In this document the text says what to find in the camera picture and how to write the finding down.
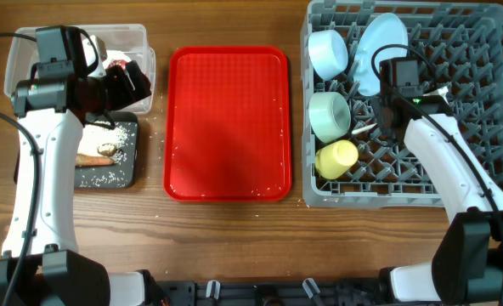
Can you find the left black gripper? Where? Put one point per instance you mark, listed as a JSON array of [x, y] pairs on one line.
[[124, 94]]

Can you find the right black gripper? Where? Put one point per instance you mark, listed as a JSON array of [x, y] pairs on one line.
[[378, 104]]

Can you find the white plastic spoon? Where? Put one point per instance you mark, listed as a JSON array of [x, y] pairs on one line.
[[363, 129]]

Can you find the pile of rice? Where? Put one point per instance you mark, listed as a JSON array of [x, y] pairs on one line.
[[94, 136]]

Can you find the green bowl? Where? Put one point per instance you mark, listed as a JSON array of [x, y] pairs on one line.
[[329, 116]]

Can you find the brown food scrap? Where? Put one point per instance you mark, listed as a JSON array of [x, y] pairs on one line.
[[107, 149]]

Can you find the yellow plastic cup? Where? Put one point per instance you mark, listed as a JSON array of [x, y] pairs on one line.
[[332, 161]]

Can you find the large light blue plate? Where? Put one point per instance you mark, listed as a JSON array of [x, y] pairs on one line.
[[384, 30]]

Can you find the blue bowl with rice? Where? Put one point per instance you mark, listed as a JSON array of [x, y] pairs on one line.
[[328, 53]]

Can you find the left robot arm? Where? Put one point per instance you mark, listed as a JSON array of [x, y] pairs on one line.
[[40, 263]]

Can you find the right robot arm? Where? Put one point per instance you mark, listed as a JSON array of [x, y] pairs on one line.
[[468, 265]]

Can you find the grey dishwasher rack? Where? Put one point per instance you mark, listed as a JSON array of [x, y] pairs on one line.
[[463, 44]]

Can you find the black waste tray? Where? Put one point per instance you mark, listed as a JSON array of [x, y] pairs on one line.
[[107, 174]]

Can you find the red snack wrapper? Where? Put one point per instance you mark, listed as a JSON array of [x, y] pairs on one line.
[[118, 62]]

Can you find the clear plastic bin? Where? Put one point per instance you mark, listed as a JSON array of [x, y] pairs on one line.
[[130, 39]]

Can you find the carrot piece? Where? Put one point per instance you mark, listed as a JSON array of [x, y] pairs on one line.
[[93, 161]]

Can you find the red plastic tray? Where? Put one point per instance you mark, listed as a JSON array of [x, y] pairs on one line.
[[228, 133]]

